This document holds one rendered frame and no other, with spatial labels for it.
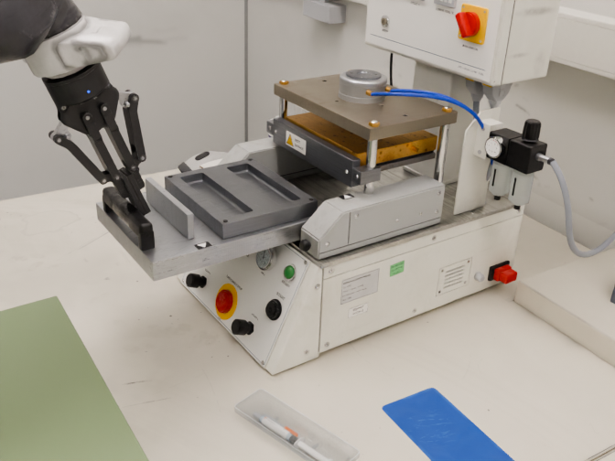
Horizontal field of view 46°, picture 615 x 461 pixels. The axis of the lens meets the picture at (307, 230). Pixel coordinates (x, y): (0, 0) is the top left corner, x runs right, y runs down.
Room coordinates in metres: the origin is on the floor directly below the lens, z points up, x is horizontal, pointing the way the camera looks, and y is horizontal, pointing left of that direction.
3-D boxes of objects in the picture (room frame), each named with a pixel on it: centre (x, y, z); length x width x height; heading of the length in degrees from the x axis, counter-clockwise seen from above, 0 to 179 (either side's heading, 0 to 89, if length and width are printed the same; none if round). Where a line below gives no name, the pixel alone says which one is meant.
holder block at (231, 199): (1.03, 0.11, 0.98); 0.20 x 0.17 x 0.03; 35
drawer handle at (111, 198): (0.93, 0.26, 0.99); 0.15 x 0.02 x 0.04; 35
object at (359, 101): (1.17, -0.12, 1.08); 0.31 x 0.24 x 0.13; 35
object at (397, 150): (1.16, -0.09, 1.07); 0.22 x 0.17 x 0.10; 35
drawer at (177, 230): (1.01, 0.15, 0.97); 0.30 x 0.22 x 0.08; 125
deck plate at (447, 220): (1.19, -0.11, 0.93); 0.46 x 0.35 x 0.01; 125
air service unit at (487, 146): (1.06, -0.32, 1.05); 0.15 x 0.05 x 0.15; 35
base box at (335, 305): (1.15, -0.09, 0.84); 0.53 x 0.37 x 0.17; 125
